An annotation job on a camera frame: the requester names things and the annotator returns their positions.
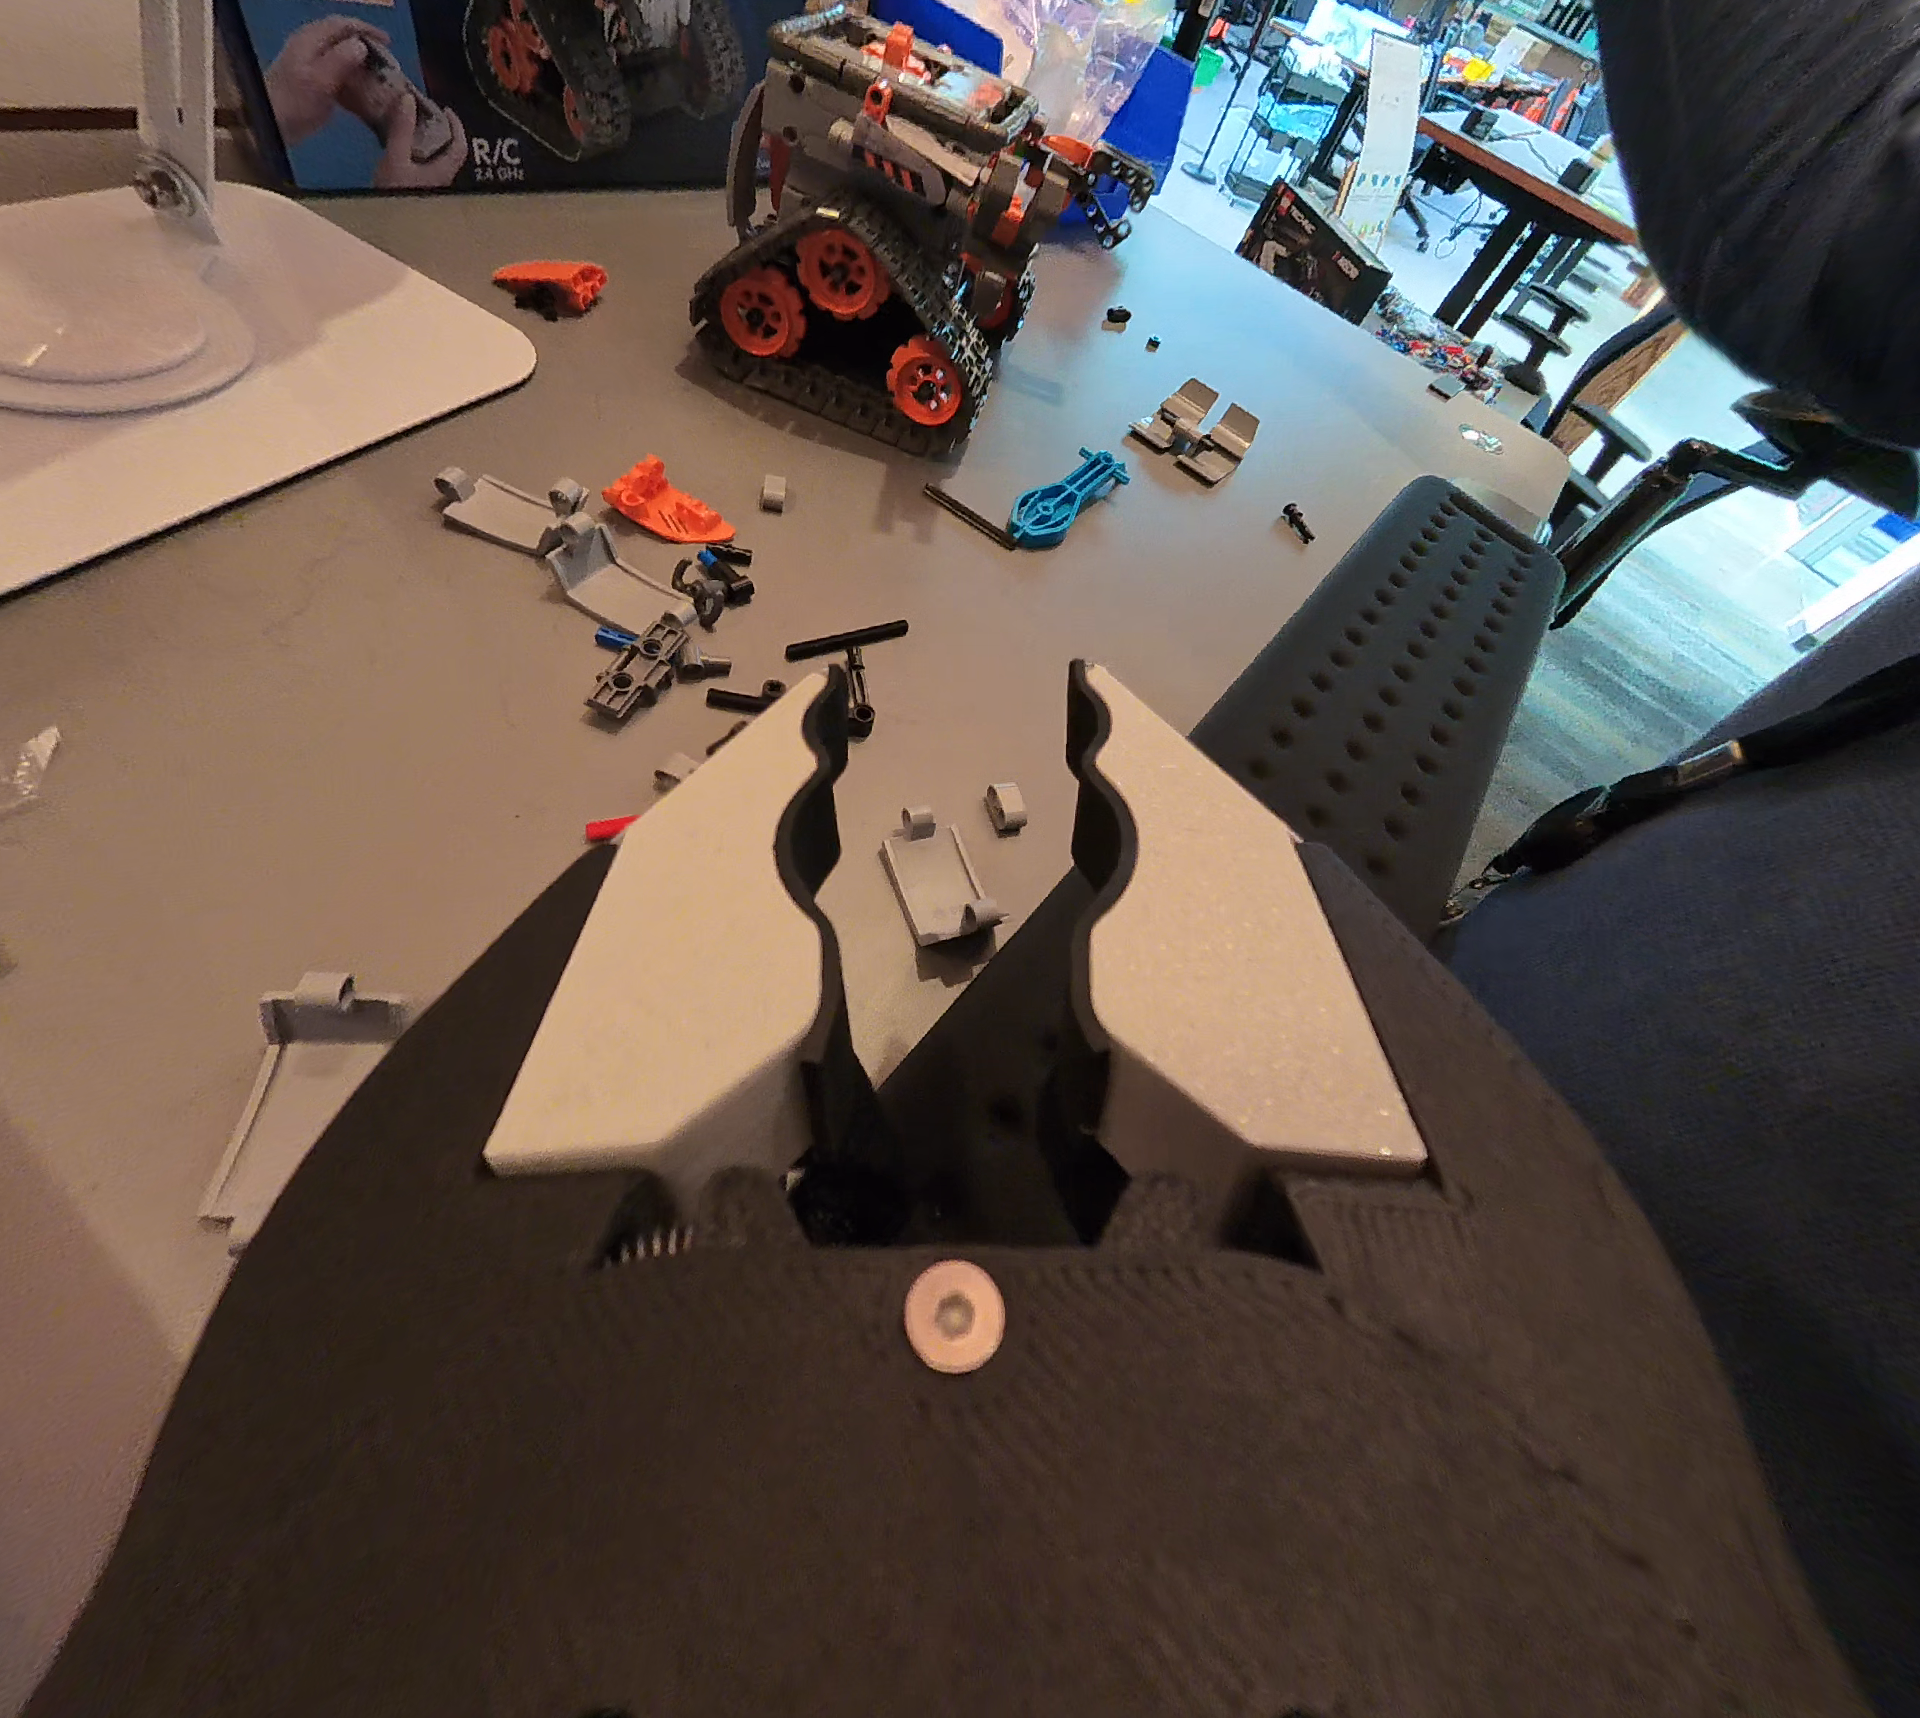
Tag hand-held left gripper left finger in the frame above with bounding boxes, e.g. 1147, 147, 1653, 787
481, 668, 855, 1217

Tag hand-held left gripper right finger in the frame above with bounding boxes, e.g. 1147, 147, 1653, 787
1063, 659, 1432, 1231

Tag grey orange tracked toy robot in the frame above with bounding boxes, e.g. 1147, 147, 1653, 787
686, 8, 1161, 464

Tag person's right forearm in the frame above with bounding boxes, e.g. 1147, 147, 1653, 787
1552, 0, 1920, 448

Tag pale grey toy panel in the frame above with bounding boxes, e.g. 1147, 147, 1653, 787
879, 808, 1009, 952
432, 467, 592, 556
541, 512, 704, 636
198, 969, 413, 1230

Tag dark grey toy beam assembly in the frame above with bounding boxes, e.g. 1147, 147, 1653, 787
582, 605, 739, 723

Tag scattered black toy pins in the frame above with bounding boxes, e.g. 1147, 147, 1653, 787
670, 537, 914, 744

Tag orange ribbed toy wedge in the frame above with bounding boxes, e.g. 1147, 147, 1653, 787
601, 451, 742, 547

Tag light blue brick tool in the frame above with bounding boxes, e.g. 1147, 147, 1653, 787
1006, 445, 1132, 551

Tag long black toy axle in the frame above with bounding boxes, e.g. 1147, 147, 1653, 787
920, 481, 1026, 547

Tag grey toy plate assembly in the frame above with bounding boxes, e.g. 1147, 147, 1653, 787
1127, 376, 1264, 488

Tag small clear plastic bag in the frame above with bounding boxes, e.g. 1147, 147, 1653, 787
0, 723, 67, 824

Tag pile of small toy bricks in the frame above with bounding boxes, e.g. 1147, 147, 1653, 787
1369, 295, 1506, 380

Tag black chair armrest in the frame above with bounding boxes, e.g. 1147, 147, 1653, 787
1544, 389, 1892, 628

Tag orange toy cone part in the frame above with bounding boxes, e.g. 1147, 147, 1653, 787
490, 258, 612, 324

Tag black toy car box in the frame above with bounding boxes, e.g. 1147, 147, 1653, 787
1233, 176, 1397, 326

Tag white book stand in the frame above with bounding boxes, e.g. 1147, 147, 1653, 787
0, 0, 541, 598

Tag wooden background desk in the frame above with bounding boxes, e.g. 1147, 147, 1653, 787
1414, 102, 1649, 344

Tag white sign board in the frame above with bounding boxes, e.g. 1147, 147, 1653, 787
1339, 34, 1431, 237

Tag blue plastic bin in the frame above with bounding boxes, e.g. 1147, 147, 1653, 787
874, 0, 1198, 250

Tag clear plastic bags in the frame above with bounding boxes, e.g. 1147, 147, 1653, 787
982, 0, 1177, 156

